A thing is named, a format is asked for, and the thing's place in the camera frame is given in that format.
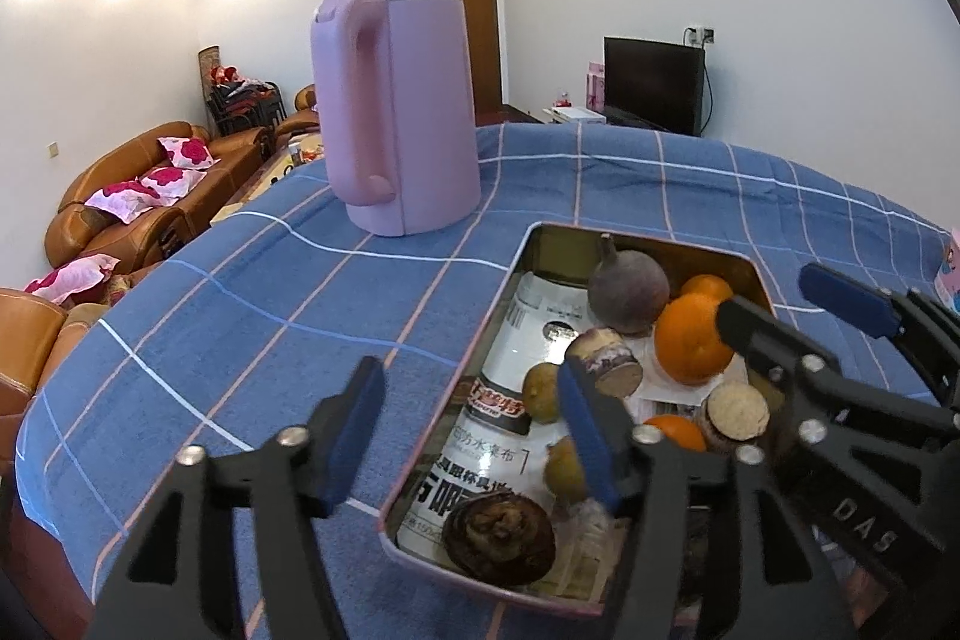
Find pink flowered pillow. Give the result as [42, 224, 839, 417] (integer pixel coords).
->
[24, 255, 121, 305]
[85, 181, 162, 225]
[157, 136, 220, 169]
[141, 164, 207, 199]

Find coffee table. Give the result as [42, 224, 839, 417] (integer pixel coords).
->
[210, 131, 327, 229]

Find long brown leather sofa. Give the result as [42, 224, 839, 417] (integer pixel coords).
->
[43, 121, 275, 274]

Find brown leather armchair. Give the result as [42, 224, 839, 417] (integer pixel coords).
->
[274, 83, 323, 150]

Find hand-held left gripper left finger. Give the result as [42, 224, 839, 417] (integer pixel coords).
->
[88, 355, 389, 640]

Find black power cable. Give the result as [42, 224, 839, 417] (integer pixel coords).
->
[701, 44, 715, 135]

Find dark brown round fruit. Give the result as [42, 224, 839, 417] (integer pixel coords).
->
[441, 494, 557, 587]

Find black television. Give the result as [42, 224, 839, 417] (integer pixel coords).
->
[604, 36, 707, 137]

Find cut purple tuber piece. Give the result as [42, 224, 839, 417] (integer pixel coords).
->
[694, 381, 771, 453]

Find small yellow-green fruit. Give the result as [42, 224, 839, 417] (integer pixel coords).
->
[543, 436, 590, 504]
[523, 362, 575, 425]

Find brown wooden door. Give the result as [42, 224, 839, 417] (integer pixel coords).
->
[415, 0, 502, 116]

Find blue checked tablecloth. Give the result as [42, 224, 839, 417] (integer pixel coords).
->
[13, 122, 960, 640]

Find purple electric kettle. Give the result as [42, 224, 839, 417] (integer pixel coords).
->
[310, 0, 482, 238]

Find orange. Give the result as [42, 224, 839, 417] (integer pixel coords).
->
[655, 293, 740, 386]
[643, 413, 707, 453]
[679, 274, 734, 304]

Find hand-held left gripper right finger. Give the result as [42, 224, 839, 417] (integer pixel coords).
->
[557, 355, 856, 640]

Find pale round piece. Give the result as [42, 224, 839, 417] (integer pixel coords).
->
[564, 326, 644, 396]

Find printed paper sheet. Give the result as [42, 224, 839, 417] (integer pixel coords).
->
[396, 271, 751, 600]

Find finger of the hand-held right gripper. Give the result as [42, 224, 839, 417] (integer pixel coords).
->
[715, 296, 960, 470]
[797, 263, 960, 414]

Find pink cartoon mug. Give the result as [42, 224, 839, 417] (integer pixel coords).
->
[935, 226, 960, 311]

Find pink metal tin box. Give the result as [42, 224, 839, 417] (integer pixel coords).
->
[377, 222, 777, 618]

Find stacked black chairs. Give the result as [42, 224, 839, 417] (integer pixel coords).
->
[206, 77, 286, 137]

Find round purple tuber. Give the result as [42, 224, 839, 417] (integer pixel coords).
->
[587, 233, 671, 336]

